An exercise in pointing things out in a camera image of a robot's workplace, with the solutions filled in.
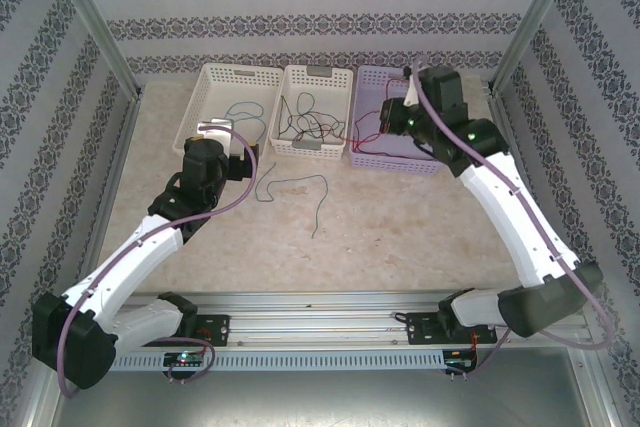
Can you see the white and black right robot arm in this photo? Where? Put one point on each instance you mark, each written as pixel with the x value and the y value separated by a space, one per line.
pixel 520 237

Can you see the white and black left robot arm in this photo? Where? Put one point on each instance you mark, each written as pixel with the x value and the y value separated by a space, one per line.
pixel 125 262

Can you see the purple plastic basket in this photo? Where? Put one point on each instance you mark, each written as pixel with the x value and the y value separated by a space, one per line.
pixel 370 92

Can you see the wide white plastic basket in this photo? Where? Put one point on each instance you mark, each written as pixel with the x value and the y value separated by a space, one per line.
pixel 210 92

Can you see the short red power lead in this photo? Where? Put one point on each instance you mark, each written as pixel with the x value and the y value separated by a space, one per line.
pixel 475 342
pixel 202 332

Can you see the circuit board with green light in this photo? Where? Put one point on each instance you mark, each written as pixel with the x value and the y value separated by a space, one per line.
pixel 185 359

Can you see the circuit board with blue light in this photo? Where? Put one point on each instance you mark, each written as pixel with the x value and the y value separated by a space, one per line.
pixel 460 361

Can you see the grey metal panel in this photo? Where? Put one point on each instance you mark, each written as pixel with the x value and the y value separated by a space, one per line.
pixel 320 402

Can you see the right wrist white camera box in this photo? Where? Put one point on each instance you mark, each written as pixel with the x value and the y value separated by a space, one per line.
pixel 411 97

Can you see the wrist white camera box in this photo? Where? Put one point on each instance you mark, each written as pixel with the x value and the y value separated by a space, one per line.
pixel 411 97
pixel 220 127

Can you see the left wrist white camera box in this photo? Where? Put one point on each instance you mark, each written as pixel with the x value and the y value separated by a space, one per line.
pixel 220 127

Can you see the left aluminium side rail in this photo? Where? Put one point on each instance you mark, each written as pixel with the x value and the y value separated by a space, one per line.
pixel 124 137

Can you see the right aluminium frame post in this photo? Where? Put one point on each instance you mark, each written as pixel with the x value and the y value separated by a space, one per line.
pixel 537 22

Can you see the aluminium frame post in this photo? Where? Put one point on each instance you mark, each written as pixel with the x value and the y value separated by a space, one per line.
pixel 95 22
pixel 537 22

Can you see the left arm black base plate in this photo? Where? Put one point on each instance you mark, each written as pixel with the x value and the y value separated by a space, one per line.
pixel 217 329

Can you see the left aluminium frame post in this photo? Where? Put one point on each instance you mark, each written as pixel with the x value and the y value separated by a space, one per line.
pixel 95 22

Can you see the aluminium mounting rail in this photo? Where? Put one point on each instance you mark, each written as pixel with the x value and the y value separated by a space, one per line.
pixel 320 322

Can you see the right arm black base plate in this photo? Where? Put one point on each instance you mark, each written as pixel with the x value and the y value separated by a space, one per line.
pixel 420 329

